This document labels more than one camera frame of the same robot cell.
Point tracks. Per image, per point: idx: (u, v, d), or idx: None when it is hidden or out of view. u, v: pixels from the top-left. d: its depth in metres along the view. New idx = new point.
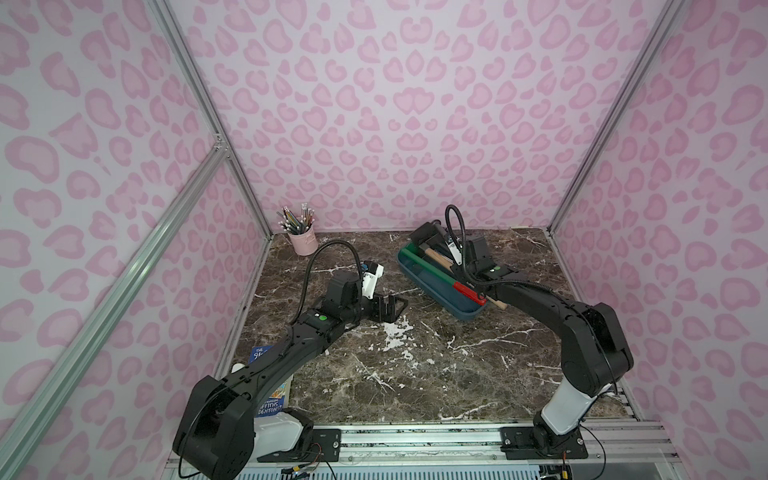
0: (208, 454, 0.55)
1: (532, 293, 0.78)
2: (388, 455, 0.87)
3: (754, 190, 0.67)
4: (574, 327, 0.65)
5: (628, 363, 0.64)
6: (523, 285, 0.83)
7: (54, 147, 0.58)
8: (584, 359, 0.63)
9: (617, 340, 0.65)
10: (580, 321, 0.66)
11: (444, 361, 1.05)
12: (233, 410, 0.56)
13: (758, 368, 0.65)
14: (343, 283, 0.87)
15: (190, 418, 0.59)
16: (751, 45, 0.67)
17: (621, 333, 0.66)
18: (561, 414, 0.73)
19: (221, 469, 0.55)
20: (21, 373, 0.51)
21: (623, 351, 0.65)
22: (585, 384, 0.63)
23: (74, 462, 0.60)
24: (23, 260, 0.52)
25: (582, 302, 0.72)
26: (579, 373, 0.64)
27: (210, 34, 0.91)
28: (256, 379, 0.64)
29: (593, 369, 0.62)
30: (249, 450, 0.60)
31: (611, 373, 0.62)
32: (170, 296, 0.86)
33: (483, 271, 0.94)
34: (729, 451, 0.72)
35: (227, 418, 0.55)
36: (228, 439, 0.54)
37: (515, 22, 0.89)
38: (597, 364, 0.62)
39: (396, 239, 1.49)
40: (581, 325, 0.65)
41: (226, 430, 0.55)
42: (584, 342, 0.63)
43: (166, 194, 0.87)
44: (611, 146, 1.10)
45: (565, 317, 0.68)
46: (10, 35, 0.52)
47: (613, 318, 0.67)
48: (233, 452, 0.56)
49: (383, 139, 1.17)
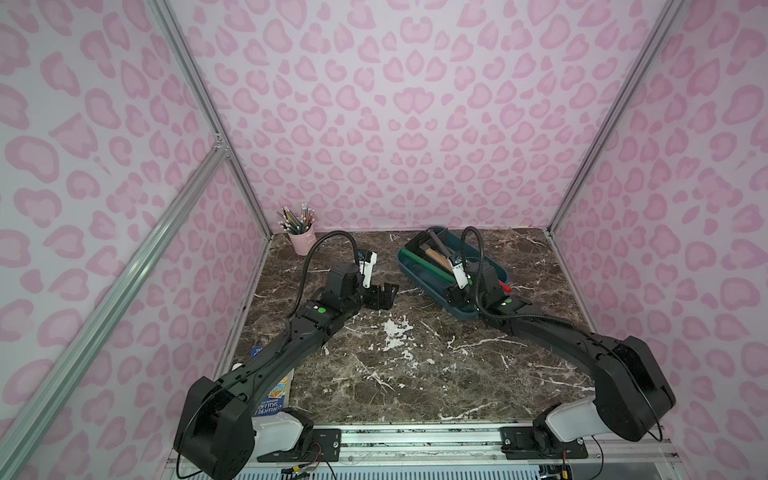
0: (208, 453, 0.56)
1: (557, 332, 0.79)
2: (388, 455, 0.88)
3: (754, 190, 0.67)
4: (609, 368, 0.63)
5: (669, 400, 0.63)
6: (542, 319, 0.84)
7: (53, 146, 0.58)
8: (627, 405, 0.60)
9: (655, 376, 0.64)
10: (612, 360, 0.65)
11: (444, 361, 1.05)
12: (229, 412, 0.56)
13: (758, 368, 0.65)
14: (343, 274, 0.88)
15: (188, 418, 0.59)
16: (751, 45, 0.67)
17: (657, 369, 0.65)
18: (572, 429, 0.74)
19: (221, 468, 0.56)
20: (21, 373, 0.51)
21: (663, 388, 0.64)
22: (629, 430, 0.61)
23: (74, 462, 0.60)
24: (23, 260, 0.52)
25: (610, 338, 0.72)
26: (618, 417, 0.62)
27: (210, 34, 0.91)
28: (252, 379, 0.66)
29: (637, 412, 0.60)
30: (249, 448, 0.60)
31: (654, 414, 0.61)
32: (170, 296, 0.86)
33: (494, 303, 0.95)
34: (728, 451, 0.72)
35: (224, 419, 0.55)
36: (224, 440, 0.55)
37: (515, 22, 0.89)
38: (639, 406, 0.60)
39: (396, 239, 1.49)
40: (616, 365, 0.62)
41: (224, 430, 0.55)
42: (622, 384, 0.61)
43: (166, 194, 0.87)
44: (611, 146, 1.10)
45: (596, 357, 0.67)
46: (10, 35, 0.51)
47: (647, 353, 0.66)
48: (232, 451, 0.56)
49: (383, 139, 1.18)
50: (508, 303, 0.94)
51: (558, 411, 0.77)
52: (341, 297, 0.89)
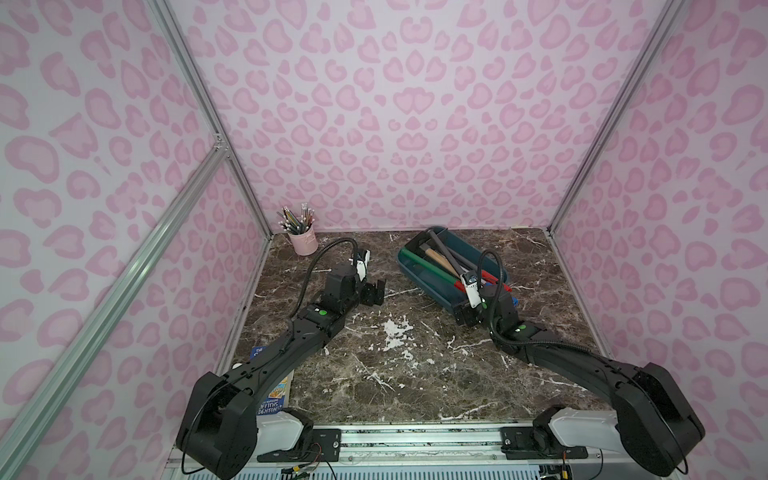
0: (212, 449, 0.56)
1: (572, 358, 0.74)
2: (388, 455, 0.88)
3: (754, 190, 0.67)
4: (631, 399, 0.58)
5: (698, 431, 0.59)
6: (557, 346, 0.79)
7: (53, 146, 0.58)
8: (653, 438, 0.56)
9: (679, 404, 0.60)
10: (634, 388, 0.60)
11: (444, 361, 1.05)
12: (234, 405, 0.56)
13: (758, 368, 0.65)
14: (342, 277, 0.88)
15: (193, 414, 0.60)
16: (751, 45, 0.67)
17: (682, 397, 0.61)
18: (576, 438, 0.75)
19: (224, 465, 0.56)
20: (21, 372, 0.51)
21: (689, 418, 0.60)
22: (657, 463, 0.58)
23: (74, 462, 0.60)
24: (23, 260, 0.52)
25: (629, 364, 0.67)
26: (646, 448, 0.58)
27: (210, 34, 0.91)
28: (257, 375, 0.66)
29: (663, 445, 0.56)
30: (252, 444, 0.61)
31: (682, 447, 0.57)
32: (170, 296, 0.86)
33: (508, 331, 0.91)
34: (728, 451, 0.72)
35: (229, 412, 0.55)
36: (231, 433, 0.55)
37: (516, 22, 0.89)
38: (666, 439, 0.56)
39: (396, 240, 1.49)
40: (638, 394, 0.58)
41: (229, 425, 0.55)
42: (646, 415, 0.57)
43: (166, 194, 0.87)
44: (611, 146, 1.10)
45: (616, 385, 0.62)
46: (10, 35, 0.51)
47: (669, 380, 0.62)
48: (236, 446, 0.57)
49: (383, 139, 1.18)
50: (524, 331, 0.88)
51: (567, 417, 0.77)
52: (340, 298, 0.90)
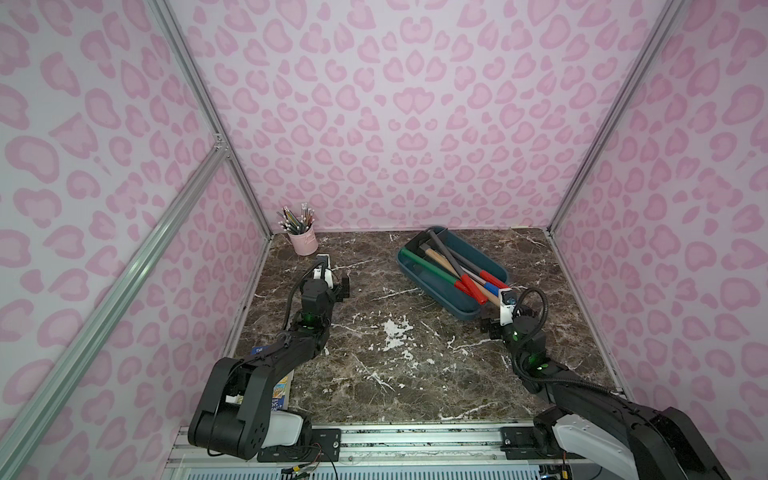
0: (232, 433, 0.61)
1: (588, 396, 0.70)
2: (388, 455, 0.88)
3: (754, 190, 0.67)
4: (647, 440, 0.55)
5: None
6: (577, 386, 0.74)
7: (53, 146, 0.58)
8: None
9: (703, 454, 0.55)
10: (651, 431, 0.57)
11: (444, 361, 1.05)
12: (257, 378, 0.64)
13: (758, 368, 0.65)
14: (317, 295, 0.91)
15: (211, 401, 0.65)
16: (751, 45, 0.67)
17: (706, 446, 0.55)
18: (580, 447, 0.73)
19: (244, 444, 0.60)
20: (22, 372, 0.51)
21: (714, 470, 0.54)
22: None
23: (74, 462, 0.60)
24: (23, 260, 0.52)
25: (647, 406, 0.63)
26: None
27: (210, 34, 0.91)
28: (270, 359, 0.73)
29: None
30: (266, 425, 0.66)
31: None
32: (170, 296, 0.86)
33: (533, 367, 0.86)
34: (728, 451, 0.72)
35: (253, 383, 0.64)
36: (255, 401, 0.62)
37: (516, 22, 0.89)
38: None
39: (396, 239, 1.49)
40: (656, 437, 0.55)
41: (253, 395, 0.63)
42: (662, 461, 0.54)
43: (166, 194, 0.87)
44: (611, 146, 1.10)
45: (632, 425, 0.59)
46: (10, 35, 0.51)
47: (690, 425, 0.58)
48: (257, 422, 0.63)
49: (383, 139, 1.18)
50: (548, 367, 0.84)
51: (579, 430, 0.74)
52: (322, 309, 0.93)
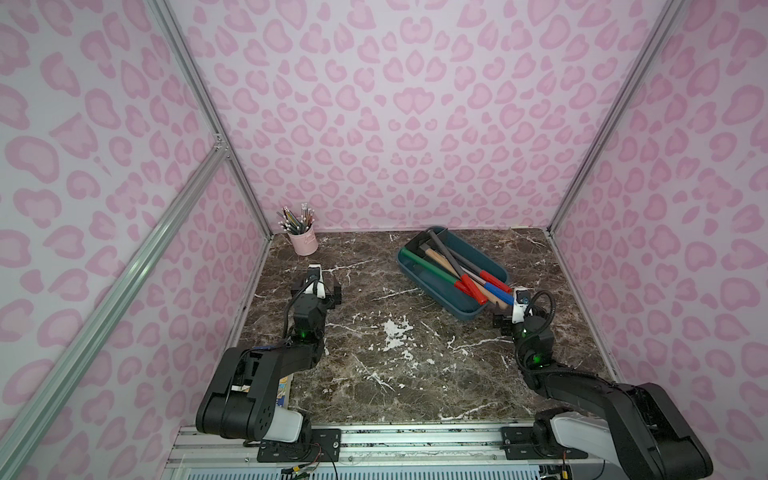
0: (243, 416, 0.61)
1: (580, 379, 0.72)
2: (388, 456, 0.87)
3: (754, 190, 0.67)
4: (615, 401, 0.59)
5: (697, 455, 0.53)
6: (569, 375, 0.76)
7: (53, 146, 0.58)
8: (636, 444, 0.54)
9: (676, 424, 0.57)
10: (623, 395, 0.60)
11: (444, 361, 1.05)
12: (269, 358, 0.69)
13: (758, 368, 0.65)
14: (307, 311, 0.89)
15: (220, 387, 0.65)
16: (751, 45, 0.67)
17: (680, 418, 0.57)
18: (573, 435, 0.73)
19: (256, 424, 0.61)
20: (21, 372, 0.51)
21: (689, 441, 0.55)
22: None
23: (74, 462, 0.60)
24: (23, 260, 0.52)
25: (630, 385, 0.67)
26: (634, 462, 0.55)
27: (210, 34, 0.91)
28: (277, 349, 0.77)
29: (645, 451, 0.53)
30: (273, 408, 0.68)
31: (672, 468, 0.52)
32: (170, 296, 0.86)
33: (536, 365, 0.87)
34: (729, 451, 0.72)
35: (267, 362, 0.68)
36: (268, 377, 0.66)
37: (515, 22, 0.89)
38: (651, 449, 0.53)
39: (396, 240, 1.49)
40: (625, 399, 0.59)
41: (266, 373, 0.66)
42: (628, 419, 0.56)
43: (166, 194, 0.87)
44: (611, 146, 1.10)
45: (606, 392, 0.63)
46: (11, 35, 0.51)
47: (666, 400, 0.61)
48: (267, 400, 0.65)
49: (383, 139, 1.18)
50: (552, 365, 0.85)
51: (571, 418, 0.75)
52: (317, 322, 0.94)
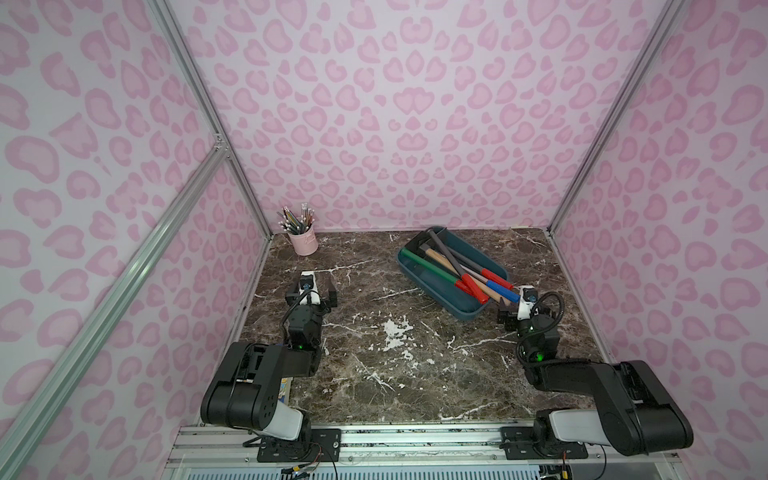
0: (247, 404, 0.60)
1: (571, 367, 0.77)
2: (388, 455, 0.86)
3: (754, 190, 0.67)
4: (598, 369, 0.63)
5: (676, 420, 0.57)
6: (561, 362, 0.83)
7: (53, 146, 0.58)
8: (615, 405, 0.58)
9: (657, 393, 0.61)
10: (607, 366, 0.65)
11: (444, 361, 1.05)
12: (273, 349, 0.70)
13: (758, 368, 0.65)
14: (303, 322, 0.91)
15: (225, 378, 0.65)
16: (751, 45, 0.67)
17: (661, 388, 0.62)
18: (567, 423, 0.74)
19: (260, 411, 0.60)
20: (21, 373, 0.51)
21: (669, 408, 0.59)
22: (626, 443, 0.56)
23: (74, 462, 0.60)
24: (23, 260, 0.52)
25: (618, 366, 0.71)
26: (616, 424, 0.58)
27: (210, 34, 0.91)
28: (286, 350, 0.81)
29: (624, 410, 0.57)
30: (277, 398, 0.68)
31: (651, 426, 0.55)
32: (170, 296, 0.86)
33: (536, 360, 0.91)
34: (729, 451, 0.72)
35: (271, 351, 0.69)
36: (273, 365, 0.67)
37: (515, 22, 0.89)
38: (630, 410, 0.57)
39: (397, 240, 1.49)
40: (607, 368, 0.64)
41: (270, 363, 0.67)
42: (610, 384, 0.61)
43: (166, 194, 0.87)
44: (611, 146, 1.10)
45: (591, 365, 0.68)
46: (10, 35, 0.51)
47: (649, 374, 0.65)
48: (271, 388, 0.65)
49: (383, 139, 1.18)
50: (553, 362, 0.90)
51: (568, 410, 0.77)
52: (312, 333, 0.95)
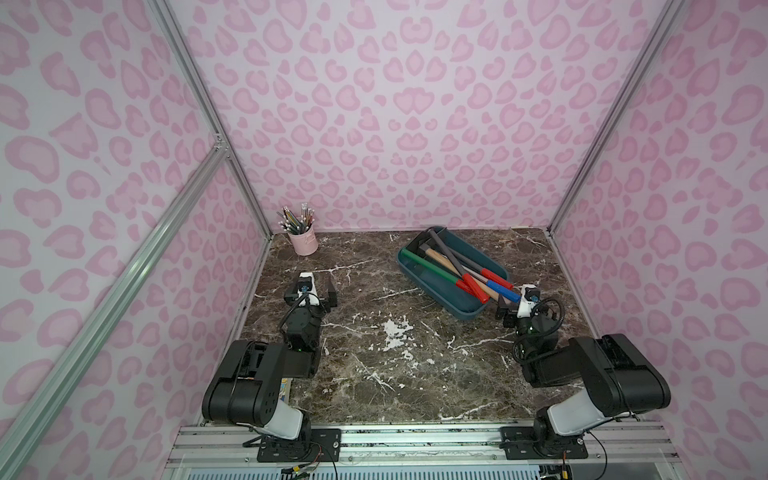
0: (249, 402, 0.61)
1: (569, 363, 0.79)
2: (388, 455, 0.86)
3: (754, 190, 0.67)
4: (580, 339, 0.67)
5: (655, 379, 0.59)
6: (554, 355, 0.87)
7: (53, 146, 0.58)
8: (596, 367, 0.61)
9: (634, 357, 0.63)
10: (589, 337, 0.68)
11: (444, 361, 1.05)
12: (274, 347, 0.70)
13: (758, 368, 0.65)
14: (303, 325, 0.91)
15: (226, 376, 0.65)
16: (751, 45, 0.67)
17: (638, 353, 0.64)
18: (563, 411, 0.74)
19: (261, 409, 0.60)
20: (21, 373, 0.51)
21: (646, 368, 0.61)
22: (607, 402, 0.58)
23: (74, 462, 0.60)
24: (23, 260, 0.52)
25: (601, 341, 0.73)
26: (598, 387, 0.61)
27: (210, 34, 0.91)
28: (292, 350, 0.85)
29: (604, 370, 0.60)
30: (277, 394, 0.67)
31: (629, 384, 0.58)
32: (170, 296, 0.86)
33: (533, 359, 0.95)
34: (728, 450, 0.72)
35: (272, 350, 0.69)
36: (274, 363, 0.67)
37: (515, 22, 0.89)
38: (609, 370, 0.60)
39: (397, 240, 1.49)
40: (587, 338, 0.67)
41: (271, 360, 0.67)
42: (591, 350, 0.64)
43: (166, 194, 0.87)
44: (611, 146, 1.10)
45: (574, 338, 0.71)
46: (10, 35, 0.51)
47: (626, 342, 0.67)
48: (273, 385, 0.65)
49: (383, 139, 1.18)
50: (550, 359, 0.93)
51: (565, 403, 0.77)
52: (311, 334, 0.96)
